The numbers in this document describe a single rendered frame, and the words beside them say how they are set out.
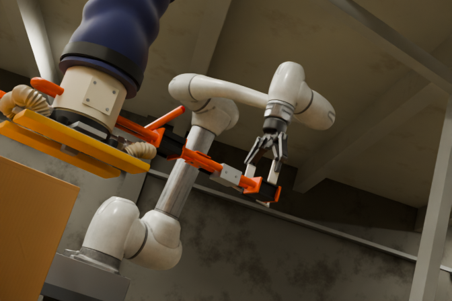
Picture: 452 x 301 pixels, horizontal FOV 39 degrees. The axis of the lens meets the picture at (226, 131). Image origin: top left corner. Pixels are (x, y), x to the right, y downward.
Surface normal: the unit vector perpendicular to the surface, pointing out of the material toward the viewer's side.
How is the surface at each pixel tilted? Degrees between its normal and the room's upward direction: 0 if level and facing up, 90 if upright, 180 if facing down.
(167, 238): 95
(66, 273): 90
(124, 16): 74
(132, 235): 90
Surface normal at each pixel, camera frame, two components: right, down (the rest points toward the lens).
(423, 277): -0.80, -0.40
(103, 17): -0.20, -0.61
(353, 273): 0.15, -0.29
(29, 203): 0.50, -0.14
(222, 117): 0.60, 0.18
